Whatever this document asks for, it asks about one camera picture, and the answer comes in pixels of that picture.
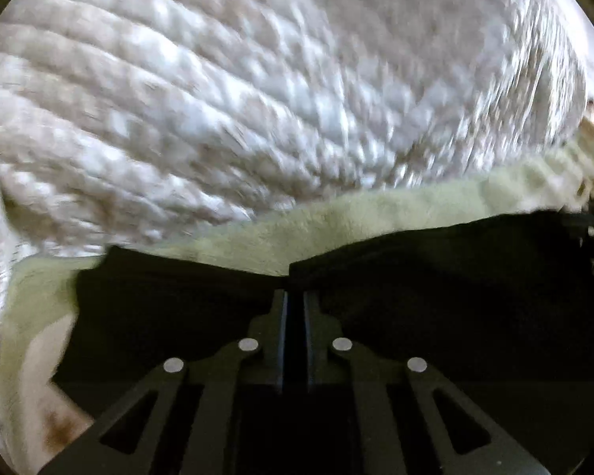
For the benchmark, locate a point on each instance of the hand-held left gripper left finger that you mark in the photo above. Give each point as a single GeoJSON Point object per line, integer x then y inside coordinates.
{"type": "Point", "coordinates": [283, 341]}

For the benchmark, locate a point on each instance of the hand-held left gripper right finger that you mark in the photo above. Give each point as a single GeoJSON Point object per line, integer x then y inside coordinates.
{"type": "Point", "coordinates": [308, 341]}

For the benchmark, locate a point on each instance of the black pants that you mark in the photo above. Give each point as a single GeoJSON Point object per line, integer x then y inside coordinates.
{"type": "Point", "coordinates": [450, 282]}

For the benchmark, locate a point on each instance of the floral blanket with green border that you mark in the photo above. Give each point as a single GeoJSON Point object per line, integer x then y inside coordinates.
{"type": "Point", "coordinates": [376, 212]}

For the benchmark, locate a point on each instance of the white quilted bedspread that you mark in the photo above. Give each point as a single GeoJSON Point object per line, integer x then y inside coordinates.
{"type": "Point", "coordinates": [227, 84]}

